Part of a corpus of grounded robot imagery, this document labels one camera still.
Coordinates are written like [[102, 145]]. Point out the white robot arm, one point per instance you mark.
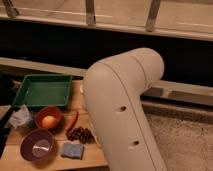
[[112, 88]]

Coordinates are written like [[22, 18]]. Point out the red sausage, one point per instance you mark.
[[71, 121]]

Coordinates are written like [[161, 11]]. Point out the green plastic tray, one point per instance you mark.
[[40, 90]]

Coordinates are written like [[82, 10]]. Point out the dark red grapes bunch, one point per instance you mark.
[[83, 135]]

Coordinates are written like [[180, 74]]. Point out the orange bowl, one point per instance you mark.
[[48, 111]]

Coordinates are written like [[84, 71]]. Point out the orange fruit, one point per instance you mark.
[[48, 122]]

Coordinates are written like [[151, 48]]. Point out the blue sponge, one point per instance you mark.
[[74, 151]]

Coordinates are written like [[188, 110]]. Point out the wooden cutting board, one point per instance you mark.
[[93, 156]]

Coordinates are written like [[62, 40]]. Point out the purple bowl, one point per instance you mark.
[[37, 145]]

